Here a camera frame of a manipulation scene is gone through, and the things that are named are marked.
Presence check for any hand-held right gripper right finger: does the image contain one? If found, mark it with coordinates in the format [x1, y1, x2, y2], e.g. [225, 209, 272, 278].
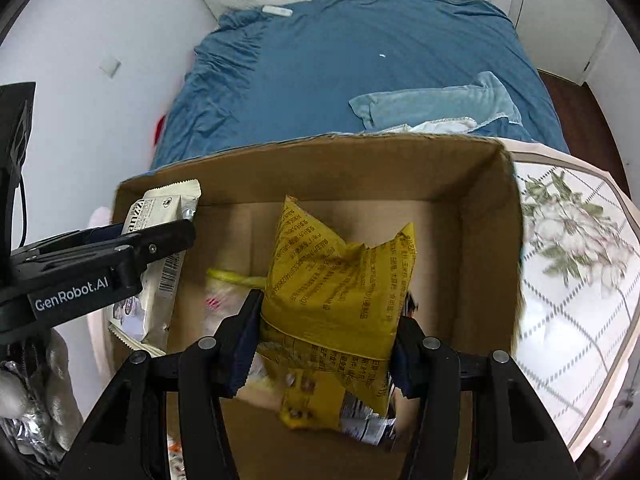
[390, 305, 581, 480]

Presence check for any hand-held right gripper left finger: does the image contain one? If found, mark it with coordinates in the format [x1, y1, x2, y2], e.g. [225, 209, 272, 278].
[60, 289, 265, 480]

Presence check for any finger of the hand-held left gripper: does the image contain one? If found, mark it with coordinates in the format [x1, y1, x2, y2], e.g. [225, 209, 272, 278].
[47, 224, 126, 251]
[20, 219, 196, 286]

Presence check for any cream snack packet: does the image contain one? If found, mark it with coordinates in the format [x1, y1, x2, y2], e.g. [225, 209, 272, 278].
[107, 180, 202, 356]

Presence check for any yellow snack packet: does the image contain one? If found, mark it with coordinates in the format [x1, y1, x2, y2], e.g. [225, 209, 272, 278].
[260, 195, 417, 431]

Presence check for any cardboard box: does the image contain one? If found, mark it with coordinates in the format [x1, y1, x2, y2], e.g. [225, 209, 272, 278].
[102, 132, 526, 480]

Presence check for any person's left hand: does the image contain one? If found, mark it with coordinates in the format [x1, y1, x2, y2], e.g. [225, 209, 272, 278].
[0, 332, 83, 461]

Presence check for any clear yellow-topped packet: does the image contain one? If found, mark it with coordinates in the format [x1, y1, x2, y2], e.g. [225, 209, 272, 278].
[205, 267, 268, 341]

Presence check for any silver snack packet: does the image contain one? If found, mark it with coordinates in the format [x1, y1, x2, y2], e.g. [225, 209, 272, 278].
[340, 395, 396, 446]

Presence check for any white orange cartoon packet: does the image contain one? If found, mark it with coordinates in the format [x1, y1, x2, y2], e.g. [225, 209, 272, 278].
[167, 435, 188, 480]

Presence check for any floral white quilt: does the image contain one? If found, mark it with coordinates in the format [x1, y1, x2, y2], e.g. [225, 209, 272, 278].
[87, 137, 640, 461]

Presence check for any blue bed sheet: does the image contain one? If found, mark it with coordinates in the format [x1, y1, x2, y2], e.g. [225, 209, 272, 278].
[150, 0, 571, 171]

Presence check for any white cloth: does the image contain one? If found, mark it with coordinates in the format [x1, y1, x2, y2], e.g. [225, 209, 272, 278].
[380, 117, 478, 136]

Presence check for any light blue towel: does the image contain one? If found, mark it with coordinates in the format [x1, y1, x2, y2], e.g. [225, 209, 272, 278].
[348, 71, 523, 133]

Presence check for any white door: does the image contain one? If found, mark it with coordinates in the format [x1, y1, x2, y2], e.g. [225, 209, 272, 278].
[510, 0, 618, 86]

